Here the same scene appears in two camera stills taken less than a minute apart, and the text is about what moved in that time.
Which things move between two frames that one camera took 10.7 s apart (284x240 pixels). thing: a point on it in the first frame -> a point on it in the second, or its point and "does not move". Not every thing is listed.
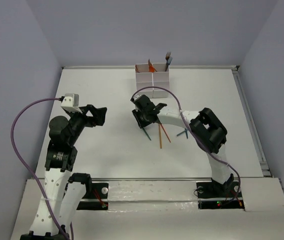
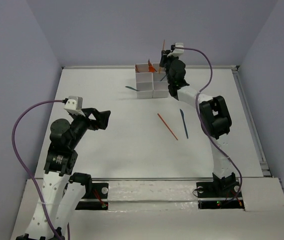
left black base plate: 95,190 does not move
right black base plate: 215,190 does not move
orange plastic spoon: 151,69 does not move
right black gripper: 142,123 -> 164,57
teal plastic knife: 143,128 -> 130,87
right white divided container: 161,79 does not move
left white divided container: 144,79 does not move
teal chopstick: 181,133 -> 163,77
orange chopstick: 160,135 -> 163,49
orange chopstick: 165,132 -> 167,126
